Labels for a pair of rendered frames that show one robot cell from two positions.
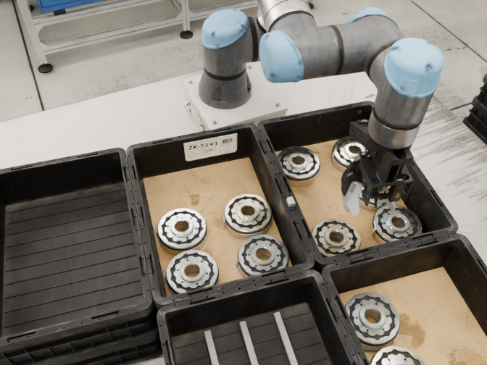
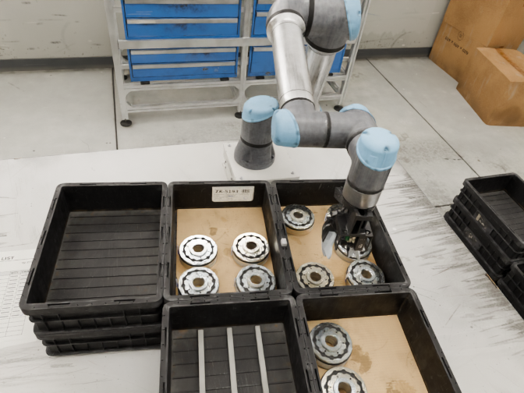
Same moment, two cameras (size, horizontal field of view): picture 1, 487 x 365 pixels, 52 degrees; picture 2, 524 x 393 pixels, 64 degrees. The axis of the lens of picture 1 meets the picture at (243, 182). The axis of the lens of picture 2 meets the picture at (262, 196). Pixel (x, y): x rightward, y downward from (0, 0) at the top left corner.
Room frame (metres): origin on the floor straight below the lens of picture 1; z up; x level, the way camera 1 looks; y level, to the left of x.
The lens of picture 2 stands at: (-0.10, -0.07, 1.75)
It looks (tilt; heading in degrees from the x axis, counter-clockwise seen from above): 43 degrees down; 4
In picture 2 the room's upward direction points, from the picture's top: 8 degrees clockwise
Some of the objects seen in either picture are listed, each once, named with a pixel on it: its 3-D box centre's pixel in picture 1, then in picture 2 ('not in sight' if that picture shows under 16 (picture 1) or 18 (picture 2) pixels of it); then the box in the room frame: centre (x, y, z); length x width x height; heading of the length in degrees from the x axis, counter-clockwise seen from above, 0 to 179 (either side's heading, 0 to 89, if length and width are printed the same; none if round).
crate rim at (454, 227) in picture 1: (348, 174); (333, 230); (0.70, -0.23, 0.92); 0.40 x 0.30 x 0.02; 17
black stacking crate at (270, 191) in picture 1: (213, 218); (223, 246); (0.61, 0.06, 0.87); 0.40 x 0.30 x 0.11; 17
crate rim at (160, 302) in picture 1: (212, 203); (224, 234); (0.61, 0.06, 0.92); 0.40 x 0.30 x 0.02; 17
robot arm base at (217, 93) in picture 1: (225, 77); (255, 146); (1.10, 0.06, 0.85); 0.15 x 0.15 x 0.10
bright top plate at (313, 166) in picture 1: (298, 162); (298, 216); (0.78, -0.13, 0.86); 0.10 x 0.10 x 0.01
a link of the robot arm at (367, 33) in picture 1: (367, 45); (351, 130); (0.65, -0.19, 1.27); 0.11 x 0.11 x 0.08; 15
